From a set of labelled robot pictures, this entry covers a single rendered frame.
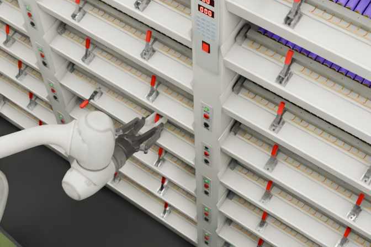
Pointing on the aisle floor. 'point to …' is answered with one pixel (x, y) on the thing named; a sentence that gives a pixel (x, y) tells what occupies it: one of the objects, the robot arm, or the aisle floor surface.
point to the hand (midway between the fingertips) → (156, 120)
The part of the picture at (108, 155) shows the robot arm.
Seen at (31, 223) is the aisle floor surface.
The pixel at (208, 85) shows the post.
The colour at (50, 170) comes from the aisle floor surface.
